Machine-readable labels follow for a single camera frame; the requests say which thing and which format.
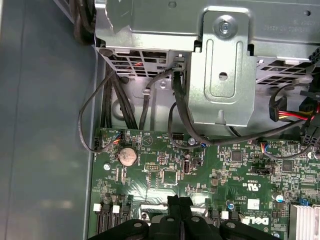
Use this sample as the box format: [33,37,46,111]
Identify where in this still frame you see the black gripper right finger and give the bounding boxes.
[179,196,276,240]

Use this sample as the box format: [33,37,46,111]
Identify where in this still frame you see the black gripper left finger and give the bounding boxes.
[87,195,182,240]

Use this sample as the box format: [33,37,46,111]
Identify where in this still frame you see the green motherboard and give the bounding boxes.
[87,127,320,240]

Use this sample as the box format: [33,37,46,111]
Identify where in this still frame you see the internal USB port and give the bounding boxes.
[183,156,192,175]

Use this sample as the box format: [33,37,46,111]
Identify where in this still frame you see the round coin battery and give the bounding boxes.
[117,146,139,167]

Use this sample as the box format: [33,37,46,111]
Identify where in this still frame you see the silver finned heatsink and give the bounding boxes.
[288,203,320,240]

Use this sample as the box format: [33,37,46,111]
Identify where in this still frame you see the black grey PC case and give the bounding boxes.
[0,0,320,240]

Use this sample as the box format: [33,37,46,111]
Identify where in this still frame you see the silver metal drive cage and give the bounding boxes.
[93,0,320,137]

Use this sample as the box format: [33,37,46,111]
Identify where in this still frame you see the thin black cable loop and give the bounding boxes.
[167,102,216,150]

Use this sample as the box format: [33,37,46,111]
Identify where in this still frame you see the thin wire coloured plug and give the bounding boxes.
[260,142,320,159]

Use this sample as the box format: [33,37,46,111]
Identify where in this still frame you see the black cable with clip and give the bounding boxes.
[138,68,176,128]

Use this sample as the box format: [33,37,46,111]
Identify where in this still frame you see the thick black cable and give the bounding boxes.
[172,56,320,147]

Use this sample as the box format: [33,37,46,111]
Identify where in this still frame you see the black sleeved cable bundle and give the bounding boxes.
[99,71,138,130]

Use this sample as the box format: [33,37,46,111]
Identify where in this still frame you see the thin black fan wire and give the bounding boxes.
[77,71,121,153]

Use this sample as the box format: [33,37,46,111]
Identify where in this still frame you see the black plug coloured wires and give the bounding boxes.
[268,94,320,123]

